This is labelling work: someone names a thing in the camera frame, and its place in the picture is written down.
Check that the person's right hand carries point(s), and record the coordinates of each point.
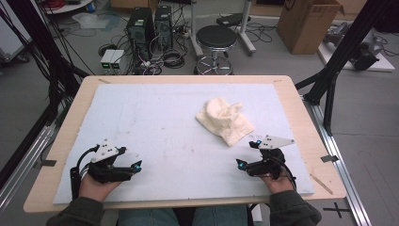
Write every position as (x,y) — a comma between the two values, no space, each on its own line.
(279,185)

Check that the black tape piece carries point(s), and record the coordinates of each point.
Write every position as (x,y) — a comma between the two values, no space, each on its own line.
(47,163)
(329,158)

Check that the white stand leg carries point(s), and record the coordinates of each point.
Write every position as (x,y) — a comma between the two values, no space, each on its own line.
(195,28)
(246,28)

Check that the white power supply unit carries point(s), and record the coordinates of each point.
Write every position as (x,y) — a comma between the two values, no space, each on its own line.
(117,59)
(106,59)

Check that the black device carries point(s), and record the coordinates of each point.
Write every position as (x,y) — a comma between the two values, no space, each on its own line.
(363,58)

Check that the person's left leg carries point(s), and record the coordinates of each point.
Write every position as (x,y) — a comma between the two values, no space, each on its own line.
(147,218)

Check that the large black computer tower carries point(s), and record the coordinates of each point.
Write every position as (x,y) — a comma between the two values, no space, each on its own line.
(139,28)

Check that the person's leg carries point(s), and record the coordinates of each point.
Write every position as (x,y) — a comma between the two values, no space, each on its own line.
(147,218)
(219,216)

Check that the light blue table mat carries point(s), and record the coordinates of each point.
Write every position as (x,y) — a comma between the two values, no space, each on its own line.
(163,125)

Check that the slim black computer tower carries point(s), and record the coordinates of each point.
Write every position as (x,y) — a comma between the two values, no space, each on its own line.
(163,26)

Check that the flat black case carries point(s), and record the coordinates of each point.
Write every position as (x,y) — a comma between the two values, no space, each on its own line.
(232,19)

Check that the black metal frame stand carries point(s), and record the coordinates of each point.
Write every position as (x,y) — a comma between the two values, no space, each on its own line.
(342,53)

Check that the clear plastic sheet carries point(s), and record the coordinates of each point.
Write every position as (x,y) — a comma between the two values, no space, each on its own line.
(91,21)

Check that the aluminium rail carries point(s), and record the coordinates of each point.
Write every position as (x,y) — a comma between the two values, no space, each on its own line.
(22,169)
(338,163)

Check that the round white table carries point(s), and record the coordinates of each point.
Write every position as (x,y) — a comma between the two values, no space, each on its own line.
(69,8)

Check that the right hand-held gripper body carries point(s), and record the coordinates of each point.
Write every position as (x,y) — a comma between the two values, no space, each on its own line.
(271,163)

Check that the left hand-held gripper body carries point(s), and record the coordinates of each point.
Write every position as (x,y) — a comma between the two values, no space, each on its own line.
(105,150)

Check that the white base board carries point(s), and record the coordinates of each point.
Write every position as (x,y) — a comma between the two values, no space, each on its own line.
(386,64)

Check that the person's left hand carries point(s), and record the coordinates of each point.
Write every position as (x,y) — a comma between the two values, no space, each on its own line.
(94,188)

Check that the thin wooden strip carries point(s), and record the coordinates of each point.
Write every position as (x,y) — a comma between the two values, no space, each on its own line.
(321,184)

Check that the brown cardboard box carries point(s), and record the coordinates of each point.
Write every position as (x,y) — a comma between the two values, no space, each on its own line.
(307,28)

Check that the black round stool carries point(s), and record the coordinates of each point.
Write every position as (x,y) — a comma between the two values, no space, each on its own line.
(216,37)

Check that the person's right leg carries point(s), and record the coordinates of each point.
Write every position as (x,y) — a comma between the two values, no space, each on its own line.
(219,216)

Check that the cream cloth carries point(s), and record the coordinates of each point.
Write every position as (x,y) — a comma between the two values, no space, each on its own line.
(226,125)

